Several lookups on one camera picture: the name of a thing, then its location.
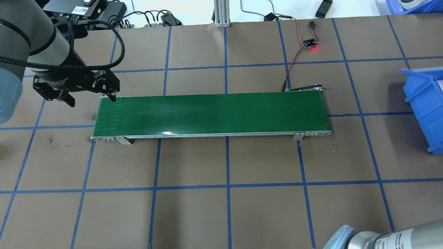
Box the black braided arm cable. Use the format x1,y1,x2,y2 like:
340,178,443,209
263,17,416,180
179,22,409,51
0,20,125,72

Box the black plug connector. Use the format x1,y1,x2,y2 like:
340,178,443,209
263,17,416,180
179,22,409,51
160,12,183,27

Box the large blue storage bin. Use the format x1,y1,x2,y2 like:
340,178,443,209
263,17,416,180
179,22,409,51
399,66,443,155

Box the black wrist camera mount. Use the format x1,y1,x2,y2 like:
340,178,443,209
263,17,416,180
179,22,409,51
51,13,90,39

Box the black power brick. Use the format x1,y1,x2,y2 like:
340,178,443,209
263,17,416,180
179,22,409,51
96,1,128,24

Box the green belt conveyor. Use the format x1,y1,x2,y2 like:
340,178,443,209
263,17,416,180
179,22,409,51
90,86,333,145

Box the black flat electronics box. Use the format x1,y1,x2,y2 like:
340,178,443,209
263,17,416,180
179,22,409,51
42,0,108,20

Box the red and black conveyor cable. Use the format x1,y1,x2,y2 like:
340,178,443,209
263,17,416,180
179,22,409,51
282,46,306,92

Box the black oblong object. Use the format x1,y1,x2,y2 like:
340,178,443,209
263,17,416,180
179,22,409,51
315,0,334,19

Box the aluminium profile post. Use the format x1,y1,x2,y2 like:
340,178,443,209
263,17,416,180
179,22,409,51
213,0,231,28

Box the small blue storage bin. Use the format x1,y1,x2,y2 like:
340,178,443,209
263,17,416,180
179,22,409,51
386,0,443,15

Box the red and black supply cable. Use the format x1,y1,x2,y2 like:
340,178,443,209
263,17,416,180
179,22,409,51
240,0,316,45

